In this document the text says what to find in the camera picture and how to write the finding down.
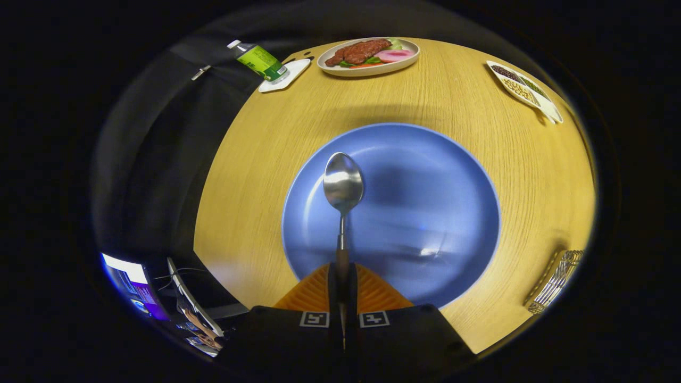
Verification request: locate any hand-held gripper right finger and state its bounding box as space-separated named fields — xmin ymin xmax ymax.
xmin=345 ymin=262 xmax=477 ymax=383

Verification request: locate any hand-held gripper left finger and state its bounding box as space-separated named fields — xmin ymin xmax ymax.
xmin=223 ymin=262 xmax=346 ymax=383

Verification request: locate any metal spoon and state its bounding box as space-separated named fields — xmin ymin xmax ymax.
xmin=323 ymin=152 xmax=365 ymax=277

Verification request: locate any blue plate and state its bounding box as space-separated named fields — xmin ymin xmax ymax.
xmin=281 ymin=123 xmax=501 ymax=309

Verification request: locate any perforated metal basket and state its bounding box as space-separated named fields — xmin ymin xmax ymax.
xmin=524 ymin=249 xmax=585 ymax=315

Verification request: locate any computer monitor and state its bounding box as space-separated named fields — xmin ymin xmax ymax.
xmin=101 ymin=253 xmax=171 ymax=321

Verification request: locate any white square coaster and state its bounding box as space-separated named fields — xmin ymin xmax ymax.
xmin=259 ymin=58 xmax=311 ymax=94

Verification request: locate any plate of meat and vegetables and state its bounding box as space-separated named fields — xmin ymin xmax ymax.
xmin=317 ymin=37 xmax=421 ymax=78

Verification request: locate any green drink bottle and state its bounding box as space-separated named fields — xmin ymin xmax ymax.
xmin=227 ymin=39 xmax=289 ymax=82

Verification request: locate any white divided dish with beans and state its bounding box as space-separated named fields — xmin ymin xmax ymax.
xmin=486 ymin=60 xmax=564 ymax=124

